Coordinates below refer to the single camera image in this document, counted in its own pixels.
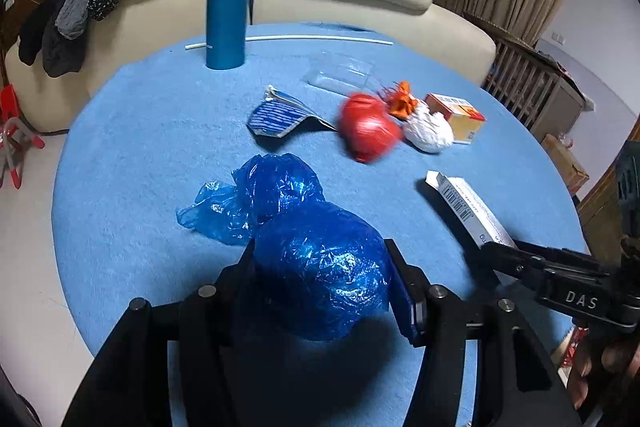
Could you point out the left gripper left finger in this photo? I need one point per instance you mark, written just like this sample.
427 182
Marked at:
221 299

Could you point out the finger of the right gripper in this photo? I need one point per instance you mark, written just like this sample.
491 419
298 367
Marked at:
524 259

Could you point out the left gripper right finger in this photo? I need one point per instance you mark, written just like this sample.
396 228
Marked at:
412 297

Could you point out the blue plastic bag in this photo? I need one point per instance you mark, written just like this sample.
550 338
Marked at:
322 268

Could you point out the blue white medicine box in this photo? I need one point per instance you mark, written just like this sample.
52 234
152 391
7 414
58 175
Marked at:
474 215

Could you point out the red yellow medicine box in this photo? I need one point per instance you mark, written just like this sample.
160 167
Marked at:
464 119

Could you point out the white paper ball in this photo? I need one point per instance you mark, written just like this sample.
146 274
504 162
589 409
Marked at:
428 132

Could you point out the red plastic bag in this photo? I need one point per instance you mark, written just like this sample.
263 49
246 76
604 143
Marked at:
367 129

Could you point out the blue foil snack wrapper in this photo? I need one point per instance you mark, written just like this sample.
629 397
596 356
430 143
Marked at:
280 114

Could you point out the person's right hand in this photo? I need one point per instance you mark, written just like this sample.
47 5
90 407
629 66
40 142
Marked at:
591 358

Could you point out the brown cardboard box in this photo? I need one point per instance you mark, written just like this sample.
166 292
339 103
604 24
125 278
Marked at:
570 170

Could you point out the blue towel table cover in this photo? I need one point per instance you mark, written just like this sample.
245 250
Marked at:
161 128

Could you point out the wooden baby crib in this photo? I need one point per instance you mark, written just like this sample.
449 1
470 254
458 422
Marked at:
530 85

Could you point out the orange crumpled wrapper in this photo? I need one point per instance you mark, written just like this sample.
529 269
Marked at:
399 101

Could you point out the clear plastic packaging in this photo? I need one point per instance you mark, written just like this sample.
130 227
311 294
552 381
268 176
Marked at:
342 74

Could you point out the white thin stick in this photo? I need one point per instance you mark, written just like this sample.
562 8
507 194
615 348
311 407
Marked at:
378 42

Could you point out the red folding stool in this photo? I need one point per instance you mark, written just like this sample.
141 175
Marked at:
14 133

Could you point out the cream leather sofa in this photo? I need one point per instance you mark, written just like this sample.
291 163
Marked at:
138 28

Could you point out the dark clothes on sofa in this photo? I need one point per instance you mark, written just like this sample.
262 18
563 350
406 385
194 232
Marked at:
56 32

